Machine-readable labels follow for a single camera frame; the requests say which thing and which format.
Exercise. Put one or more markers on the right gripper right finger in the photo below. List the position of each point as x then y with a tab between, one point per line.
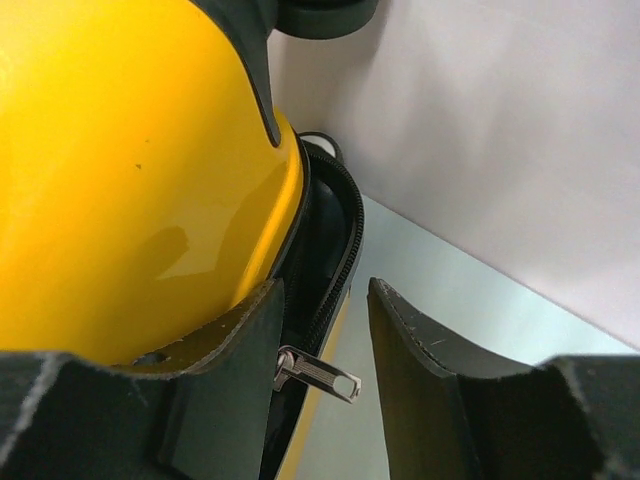
454	410

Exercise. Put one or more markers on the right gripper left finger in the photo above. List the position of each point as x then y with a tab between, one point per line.
195	409

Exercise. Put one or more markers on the yellow Pikachu hard-shell suitcase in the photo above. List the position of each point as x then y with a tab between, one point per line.
149	185

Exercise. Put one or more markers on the light blue table mat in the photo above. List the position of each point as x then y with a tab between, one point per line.
342	441

